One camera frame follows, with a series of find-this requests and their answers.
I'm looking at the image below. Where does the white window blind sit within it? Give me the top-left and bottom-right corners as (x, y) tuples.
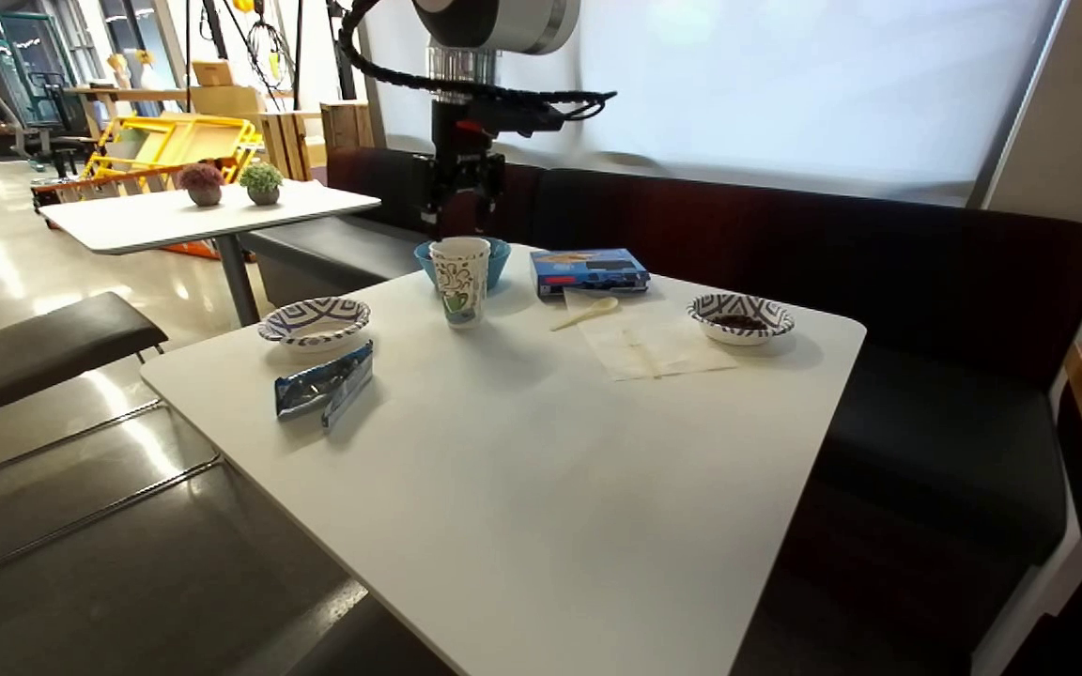
(357, 0), (1071, 212)

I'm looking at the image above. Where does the yellow frame structure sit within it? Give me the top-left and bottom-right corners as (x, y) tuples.
(83, 114), (263, 190)

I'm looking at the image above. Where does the green potted plant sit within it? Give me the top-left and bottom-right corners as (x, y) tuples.
(240, 161), (282, 207)

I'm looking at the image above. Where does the blue cookie box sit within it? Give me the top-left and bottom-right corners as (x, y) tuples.
(534, 248), (649, 300)

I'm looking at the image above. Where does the empty blue patterned bowl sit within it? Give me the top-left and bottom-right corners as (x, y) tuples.
(260, 296), (372, 351)

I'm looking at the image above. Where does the blue snack wrapper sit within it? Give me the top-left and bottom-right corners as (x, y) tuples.
(273, 347), (372, 425)

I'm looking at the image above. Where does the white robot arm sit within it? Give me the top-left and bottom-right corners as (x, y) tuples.
(415, 0), (579, 238)

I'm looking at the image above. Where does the patterned bowl with dark contents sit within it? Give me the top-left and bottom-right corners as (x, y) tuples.
(693, 293), (793, 347)

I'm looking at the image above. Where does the black chair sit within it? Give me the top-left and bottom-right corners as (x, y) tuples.
(0, 293), (220, 568)

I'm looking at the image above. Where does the white paper napkin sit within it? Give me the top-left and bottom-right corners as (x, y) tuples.
(558, 293), (737, 381)

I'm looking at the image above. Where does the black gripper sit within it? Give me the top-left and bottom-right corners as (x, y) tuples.
(429, 98), (564, 238)

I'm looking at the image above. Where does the blue bowl of colored beads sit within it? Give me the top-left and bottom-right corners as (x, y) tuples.
(415, 238), (511, 293)

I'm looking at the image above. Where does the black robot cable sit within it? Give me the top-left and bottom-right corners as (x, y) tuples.
(336, 0), (619, 117)

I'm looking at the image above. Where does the white side table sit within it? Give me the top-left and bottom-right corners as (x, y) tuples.
(43, 180), (376, 322)

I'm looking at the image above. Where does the white dining table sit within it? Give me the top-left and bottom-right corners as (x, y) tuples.
(144, 256), (866, 676)

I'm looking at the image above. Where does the cream plastic spoon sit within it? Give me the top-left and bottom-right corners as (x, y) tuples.
(553, 296), (619, 332)

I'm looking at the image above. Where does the dark bench seat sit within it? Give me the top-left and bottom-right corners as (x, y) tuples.
(243, 147), (1082, 676)

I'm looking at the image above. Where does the red potted plant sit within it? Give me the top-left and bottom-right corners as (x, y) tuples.
(177, 161), (223, 207)

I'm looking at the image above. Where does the white patterned paper cup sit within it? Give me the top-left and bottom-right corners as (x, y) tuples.
(431, 238), (490, 322)

